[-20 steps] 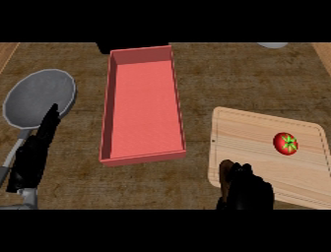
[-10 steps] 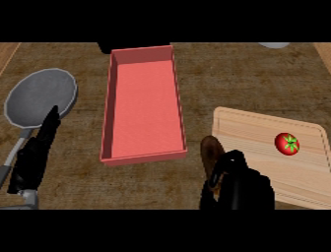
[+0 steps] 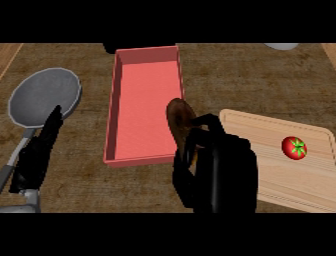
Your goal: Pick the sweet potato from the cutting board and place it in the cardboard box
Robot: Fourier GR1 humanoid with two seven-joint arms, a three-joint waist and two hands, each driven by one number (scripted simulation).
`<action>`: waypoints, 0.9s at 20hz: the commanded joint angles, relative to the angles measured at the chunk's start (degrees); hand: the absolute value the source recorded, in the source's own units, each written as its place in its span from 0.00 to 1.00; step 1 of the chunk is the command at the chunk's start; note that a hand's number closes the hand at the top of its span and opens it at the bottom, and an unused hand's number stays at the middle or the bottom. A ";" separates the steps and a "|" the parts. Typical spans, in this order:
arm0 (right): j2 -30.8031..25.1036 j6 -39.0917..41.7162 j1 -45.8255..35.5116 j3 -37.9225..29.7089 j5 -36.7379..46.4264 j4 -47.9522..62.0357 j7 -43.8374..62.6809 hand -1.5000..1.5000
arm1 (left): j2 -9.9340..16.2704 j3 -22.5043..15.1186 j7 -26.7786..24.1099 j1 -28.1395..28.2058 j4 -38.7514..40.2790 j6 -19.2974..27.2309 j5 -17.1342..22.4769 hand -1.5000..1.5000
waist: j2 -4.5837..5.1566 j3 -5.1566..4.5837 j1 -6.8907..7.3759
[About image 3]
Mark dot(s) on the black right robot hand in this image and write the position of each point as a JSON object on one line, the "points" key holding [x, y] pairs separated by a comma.
{"points": [[219, 166]]}

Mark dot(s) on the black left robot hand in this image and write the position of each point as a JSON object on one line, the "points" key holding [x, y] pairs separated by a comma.
{"points": [[35, 156]]}

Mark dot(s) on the brown sweet potato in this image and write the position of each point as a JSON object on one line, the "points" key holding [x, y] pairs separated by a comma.
{"points": [[180, 121]]}

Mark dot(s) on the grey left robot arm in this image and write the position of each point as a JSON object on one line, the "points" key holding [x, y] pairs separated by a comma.
{"points": [[22, 201]]}

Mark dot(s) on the pale wooden cutting board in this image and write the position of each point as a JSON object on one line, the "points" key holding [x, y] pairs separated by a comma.
{"points": [[298, 166]]}

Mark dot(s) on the pink rectangular box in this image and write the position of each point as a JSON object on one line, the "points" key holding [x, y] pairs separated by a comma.
{"points": [[143, 106]]}

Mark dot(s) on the red tomato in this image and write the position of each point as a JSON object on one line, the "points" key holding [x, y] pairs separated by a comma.
{"points": [[293, 148]]}

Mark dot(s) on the grey frying pan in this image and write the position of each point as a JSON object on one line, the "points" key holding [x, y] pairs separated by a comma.
{"points": [[39, 100]]}

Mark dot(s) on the black object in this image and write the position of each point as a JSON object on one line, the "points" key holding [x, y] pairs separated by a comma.
{"points": [[109, 47]]}

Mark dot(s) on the pale grey round object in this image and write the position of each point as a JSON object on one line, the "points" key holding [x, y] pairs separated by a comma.
{"points": [[281, 46]]}

